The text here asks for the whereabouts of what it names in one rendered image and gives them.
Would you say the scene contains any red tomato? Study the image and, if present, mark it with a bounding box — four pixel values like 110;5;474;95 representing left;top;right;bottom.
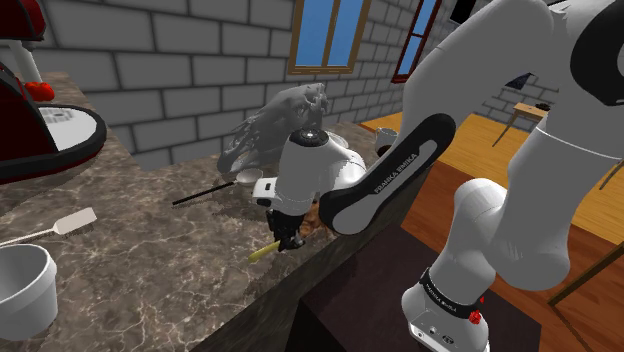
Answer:
24;81;56;103

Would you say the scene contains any wooden framed window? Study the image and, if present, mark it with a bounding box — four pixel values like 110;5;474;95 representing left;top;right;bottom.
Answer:
286;0;373;76

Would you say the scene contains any white spatula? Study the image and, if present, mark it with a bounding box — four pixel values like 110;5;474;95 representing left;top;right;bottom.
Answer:
0;206;99;248

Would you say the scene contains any yellow handled utensil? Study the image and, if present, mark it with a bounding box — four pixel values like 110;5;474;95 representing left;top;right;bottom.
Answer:
247;239;283;265

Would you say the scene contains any red stand mixer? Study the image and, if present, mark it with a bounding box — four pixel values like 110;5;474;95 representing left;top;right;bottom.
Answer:
0;0;108;186

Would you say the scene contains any red framed window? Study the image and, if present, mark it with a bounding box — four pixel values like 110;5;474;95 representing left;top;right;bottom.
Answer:
390;0;444;86

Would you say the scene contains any white plate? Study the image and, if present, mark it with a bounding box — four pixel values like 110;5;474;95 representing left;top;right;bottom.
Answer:
323;130;351;150

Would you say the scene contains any grey eagle figure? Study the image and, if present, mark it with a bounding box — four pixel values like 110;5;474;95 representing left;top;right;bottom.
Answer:
216;82;331;175

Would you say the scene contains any white bowl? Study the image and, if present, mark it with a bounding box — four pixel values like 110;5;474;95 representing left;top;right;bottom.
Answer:
0;243;59;342

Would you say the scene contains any brown round object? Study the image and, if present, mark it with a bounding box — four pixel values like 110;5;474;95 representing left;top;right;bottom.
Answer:
298;213;334;241

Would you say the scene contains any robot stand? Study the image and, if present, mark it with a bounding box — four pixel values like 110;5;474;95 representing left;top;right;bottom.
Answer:
284;223;543;352

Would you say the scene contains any white mug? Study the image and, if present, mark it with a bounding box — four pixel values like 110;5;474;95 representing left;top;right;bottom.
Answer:
373;126;402;153

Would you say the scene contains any small wooden table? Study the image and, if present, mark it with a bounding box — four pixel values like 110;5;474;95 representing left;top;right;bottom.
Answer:
491;101;553;148

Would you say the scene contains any black handled white ladle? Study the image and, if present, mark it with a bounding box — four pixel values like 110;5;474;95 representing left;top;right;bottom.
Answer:
171;167;265;207

